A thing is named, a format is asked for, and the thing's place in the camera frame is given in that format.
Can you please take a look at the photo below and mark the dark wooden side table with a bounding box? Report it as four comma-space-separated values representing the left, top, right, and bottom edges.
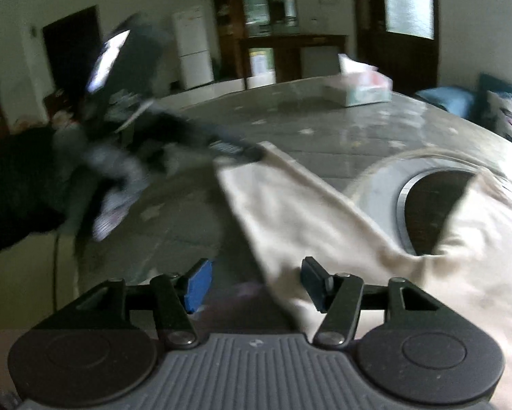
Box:
237, 33, 351, 90

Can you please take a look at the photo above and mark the dark wooden cabinet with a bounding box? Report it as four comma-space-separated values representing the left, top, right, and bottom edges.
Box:
210, 0, 300, 38

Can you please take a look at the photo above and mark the dark wooden door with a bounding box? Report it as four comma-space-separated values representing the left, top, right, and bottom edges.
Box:
41, 5, 104, 97

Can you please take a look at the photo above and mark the metal-rimmed round table recess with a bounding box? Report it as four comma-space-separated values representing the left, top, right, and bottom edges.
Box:
395, 167, 481, 258

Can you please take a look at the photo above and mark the printed pillow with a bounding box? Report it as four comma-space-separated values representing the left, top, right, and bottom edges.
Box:
486, 90, 512, 152

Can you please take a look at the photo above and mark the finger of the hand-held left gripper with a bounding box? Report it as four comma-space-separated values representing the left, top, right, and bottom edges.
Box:
147, 101, 266, 164

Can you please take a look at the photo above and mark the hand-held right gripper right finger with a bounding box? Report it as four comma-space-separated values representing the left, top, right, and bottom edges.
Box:
301, 256, 452, 349

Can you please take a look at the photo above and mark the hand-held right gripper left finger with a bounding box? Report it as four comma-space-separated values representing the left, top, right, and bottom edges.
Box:
35, 258, 215, 349

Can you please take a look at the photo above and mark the brown door with glass pane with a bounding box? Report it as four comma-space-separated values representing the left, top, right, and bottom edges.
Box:
353, 0, 441, 97

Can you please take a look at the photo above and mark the tissue box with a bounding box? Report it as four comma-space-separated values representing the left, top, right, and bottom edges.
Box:
321, 53, 394, 108

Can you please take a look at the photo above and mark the blue cushion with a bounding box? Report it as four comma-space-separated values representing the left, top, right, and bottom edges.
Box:
413, 86, 475, 121

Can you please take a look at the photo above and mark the person's left forearm dark sleeve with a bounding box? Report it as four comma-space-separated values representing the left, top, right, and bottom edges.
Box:
0, 125, 90, 262

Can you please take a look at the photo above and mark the thin black cable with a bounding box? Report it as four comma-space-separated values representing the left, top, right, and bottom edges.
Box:
52, 228, 62, 310

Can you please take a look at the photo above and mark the white refrigerator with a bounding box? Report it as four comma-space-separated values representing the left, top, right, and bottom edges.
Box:
171, 5, 215, 91

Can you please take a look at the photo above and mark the beige garment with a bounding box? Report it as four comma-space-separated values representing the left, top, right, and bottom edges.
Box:
215, 140, 512, 410

